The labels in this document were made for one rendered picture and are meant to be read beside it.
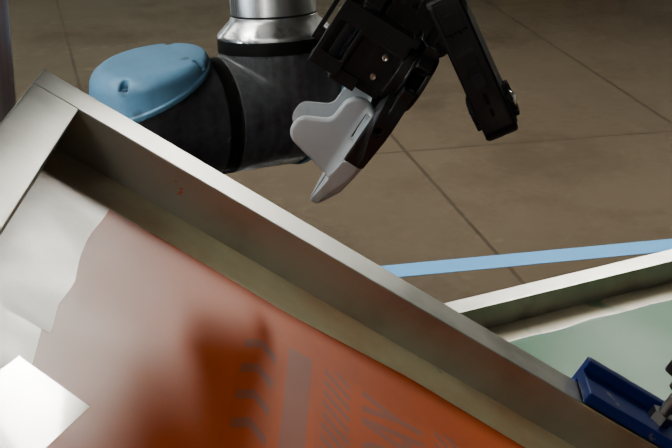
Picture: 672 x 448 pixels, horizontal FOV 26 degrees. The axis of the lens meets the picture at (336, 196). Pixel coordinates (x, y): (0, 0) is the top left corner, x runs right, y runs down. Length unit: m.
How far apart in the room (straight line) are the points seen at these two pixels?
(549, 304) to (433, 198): 3.20
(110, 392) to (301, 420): 0.15
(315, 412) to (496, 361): 0.22
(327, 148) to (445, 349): 0.19
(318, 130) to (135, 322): 0.22
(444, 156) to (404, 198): 0.51
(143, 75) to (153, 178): 0.29
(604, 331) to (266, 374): 1.19
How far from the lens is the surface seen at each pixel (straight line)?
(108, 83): 1.37
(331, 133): 1.06
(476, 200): 5.31
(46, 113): 1.03
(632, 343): 2.07
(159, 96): 1.36
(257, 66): 1.41
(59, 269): 0.93
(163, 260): 1.01
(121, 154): 1.08
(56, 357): 0.84
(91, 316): 0.90
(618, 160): 5.81
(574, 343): 2.05
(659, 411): 1.20
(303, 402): 0.95
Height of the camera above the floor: 1.84
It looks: 20 degrees down
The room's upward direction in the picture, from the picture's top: straight up
